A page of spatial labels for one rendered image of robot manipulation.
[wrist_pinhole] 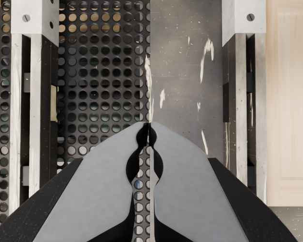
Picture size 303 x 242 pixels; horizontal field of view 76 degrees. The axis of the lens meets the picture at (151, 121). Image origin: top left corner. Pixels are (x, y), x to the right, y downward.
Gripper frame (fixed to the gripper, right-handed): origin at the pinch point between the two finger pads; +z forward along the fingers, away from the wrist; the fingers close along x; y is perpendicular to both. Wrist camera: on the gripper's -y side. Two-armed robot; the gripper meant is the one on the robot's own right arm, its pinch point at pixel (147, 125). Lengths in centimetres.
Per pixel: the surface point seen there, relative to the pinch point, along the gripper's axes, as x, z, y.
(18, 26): -26.1, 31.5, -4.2
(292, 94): 31.2, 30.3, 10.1
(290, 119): 30.6, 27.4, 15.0
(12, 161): -27.1, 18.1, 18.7
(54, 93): -22.1, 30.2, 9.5
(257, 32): 20.6, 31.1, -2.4
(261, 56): 21.3, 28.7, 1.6
